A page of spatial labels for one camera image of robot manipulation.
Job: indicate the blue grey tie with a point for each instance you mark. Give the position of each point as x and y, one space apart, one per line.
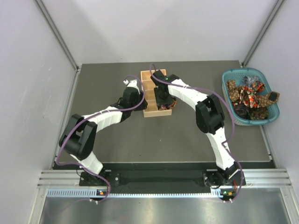
249 80

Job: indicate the teal plastic basket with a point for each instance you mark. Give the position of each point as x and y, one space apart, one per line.
237 75

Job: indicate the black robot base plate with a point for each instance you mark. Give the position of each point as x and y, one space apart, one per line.
157 177

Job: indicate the dark rolled tie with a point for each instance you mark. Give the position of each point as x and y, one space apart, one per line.
242 111

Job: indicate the red floral tie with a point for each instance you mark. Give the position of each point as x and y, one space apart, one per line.
248 95

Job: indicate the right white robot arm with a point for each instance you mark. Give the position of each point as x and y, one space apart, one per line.
209 119

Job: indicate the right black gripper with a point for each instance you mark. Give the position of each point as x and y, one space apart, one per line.
159 101

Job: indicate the grey slotted cable duct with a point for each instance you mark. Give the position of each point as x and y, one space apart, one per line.
98 193

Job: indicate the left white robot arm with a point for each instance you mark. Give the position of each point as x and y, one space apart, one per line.
79 135

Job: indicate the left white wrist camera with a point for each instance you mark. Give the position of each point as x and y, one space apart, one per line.
132 84

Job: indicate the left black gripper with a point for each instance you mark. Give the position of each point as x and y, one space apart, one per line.
143 106

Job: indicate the colourful banana print tie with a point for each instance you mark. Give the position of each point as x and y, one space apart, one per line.
167 106

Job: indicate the wooden eight-compartment box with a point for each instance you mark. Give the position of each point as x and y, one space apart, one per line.
152 109

